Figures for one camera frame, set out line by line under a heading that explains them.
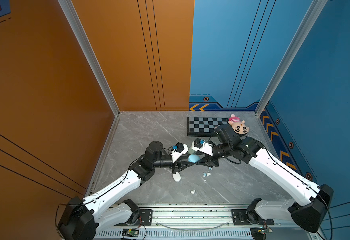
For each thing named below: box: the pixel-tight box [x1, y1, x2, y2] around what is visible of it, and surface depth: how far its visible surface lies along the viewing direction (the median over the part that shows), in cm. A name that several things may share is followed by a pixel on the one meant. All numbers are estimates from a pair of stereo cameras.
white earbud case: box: [172, 172, 181, 182], surface depth 86 cm
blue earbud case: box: [187, 154, 201, 164], surface depth 69 cm
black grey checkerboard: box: [187, 117, 229, 137], surface depth 111 cm
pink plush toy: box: [227, 113, 250, 135], surface depth 102 cm
